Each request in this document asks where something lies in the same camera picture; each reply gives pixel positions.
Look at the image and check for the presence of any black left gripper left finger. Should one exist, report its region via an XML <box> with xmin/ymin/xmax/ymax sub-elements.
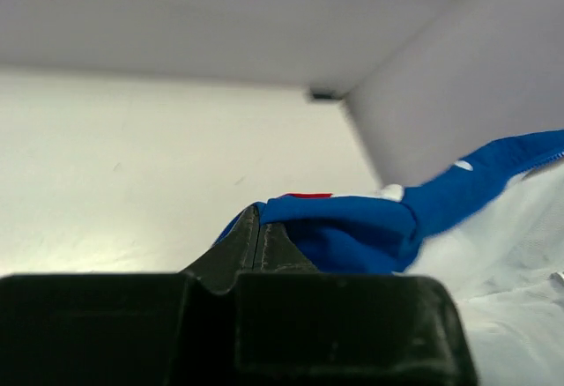
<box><xmin>1</xmin><ymin>206</ymin><xmax>259</xmax><ymax>385</ymax></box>

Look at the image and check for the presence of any blue red white jacket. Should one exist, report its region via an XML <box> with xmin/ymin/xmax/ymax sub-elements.
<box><xmin>211</xmin><ymin>129</ymin><xmax>564</xmax><ymax>386</ymax></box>

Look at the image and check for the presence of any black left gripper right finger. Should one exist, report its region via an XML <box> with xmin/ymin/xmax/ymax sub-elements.
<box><xmin>233</xmin><ymin>224</ymin><xmax>479</xmax><ymax>385</ymax></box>

